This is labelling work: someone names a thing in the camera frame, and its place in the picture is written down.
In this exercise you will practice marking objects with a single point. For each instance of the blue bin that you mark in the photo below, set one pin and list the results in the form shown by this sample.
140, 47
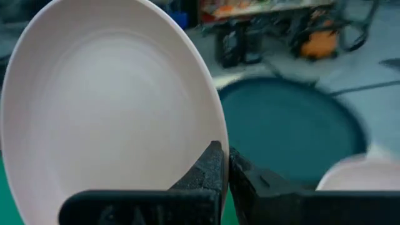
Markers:
179, 19

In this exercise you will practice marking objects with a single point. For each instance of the orange and black equipment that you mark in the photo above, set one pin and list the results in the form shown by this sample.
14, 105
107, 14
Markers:
318, 45

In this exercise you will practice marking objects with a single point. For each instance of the cream white plate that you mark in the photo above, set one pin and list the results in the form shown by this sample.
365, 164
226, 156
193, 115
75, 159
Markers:
109, 109

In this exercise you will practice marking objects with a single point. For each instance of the black cart frame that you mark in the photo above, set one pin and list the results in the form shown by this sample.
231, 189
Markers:
359, 28

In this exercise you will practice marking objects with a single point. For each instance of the teal plate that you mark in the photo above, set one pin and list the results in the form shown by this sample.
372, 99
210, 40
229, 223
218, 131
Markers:
287, 125

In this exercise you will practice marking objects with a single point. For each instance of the light pink plate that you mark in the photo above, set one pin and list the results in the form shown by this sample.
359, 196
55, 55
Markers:
362, 175

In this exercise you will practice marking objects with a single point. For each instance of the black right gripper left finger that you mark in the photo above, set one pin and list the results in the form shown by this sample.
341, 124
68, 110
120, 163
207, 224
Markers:
197, 200

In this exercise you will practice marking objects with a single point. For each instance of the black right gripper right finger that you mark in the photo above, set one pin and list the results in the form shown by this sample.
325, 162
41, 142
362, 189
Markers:
281, 206

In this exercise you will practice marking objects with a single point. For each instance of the black boxes on floor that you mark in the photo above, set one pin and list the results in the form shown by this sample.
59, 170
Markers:
237, 47

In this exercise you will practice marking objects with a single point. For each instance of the cluttered background table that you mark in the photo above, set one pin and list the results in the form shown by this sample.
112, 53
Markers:
265, 7

